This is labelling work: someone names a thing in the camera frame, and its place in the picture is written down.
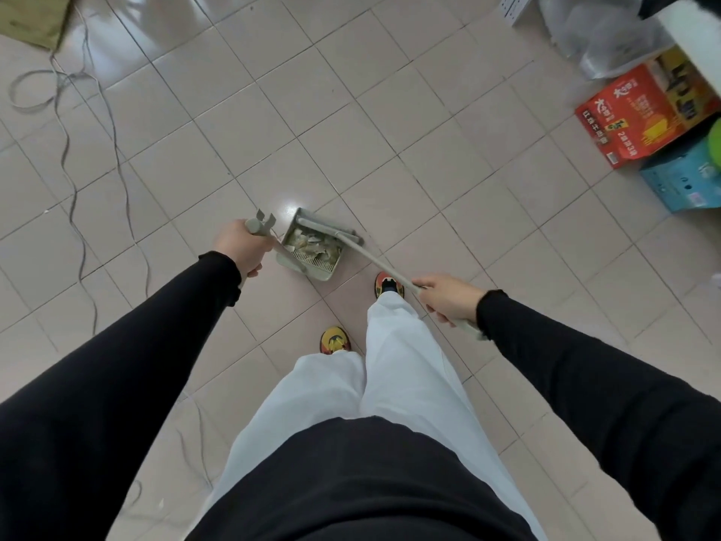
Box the person's yellow left shoe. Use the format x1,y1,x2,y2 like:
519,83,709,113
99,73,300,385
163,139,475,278
319,326,352,355

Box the olive cardboard sheet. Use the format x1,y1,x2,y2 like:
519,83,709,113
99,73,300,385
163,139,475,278
0,0,74,51

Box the grey-green dustpan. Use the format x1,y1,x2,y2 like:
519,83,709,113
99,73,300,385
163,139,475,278
239,207,364,288

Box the person's left hand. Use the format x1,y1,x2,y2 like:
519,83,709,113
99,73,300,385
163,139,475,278
213,219,277,280

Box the person's left forearm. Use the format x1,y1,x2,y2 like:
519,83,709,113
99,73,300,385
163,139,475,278
0,251,242,541

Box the clear plastic bag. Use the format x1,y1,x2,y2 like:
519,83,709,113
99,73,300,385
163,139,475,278
538,0,675,80

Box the person's red right shoe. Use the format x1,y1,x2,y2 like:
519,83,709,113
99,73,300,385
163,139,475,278
374,270,406,301

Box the red cardboard box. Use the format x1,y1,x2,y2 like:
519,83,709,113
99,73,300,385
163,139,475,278
574,47,721,170

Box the white floor cable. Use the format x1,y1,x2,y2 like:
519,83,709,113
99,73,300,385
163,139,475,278
8,11,153,333

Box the grey-green broom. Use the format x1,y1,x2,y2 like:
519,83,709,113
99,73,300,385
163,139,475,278
295,216,488,341

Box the person's white trousers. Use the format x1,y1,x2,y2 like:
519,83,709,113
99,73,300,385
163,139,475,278
191,291,548,541

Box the person's black top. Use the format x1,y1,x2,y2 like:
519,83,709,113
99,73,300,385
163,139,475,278
186,416,539,541

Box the person's right forearm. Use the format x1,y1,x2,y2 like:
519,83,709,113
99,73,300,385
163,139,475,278
475,289,721,541

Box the blue cardboard box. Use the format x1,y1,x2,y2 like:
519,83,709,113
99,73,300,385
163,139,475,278
640,134,721,213

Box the person's right hand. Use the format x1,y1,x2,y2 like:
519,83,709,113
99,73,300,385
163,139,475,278
412,274,488,328

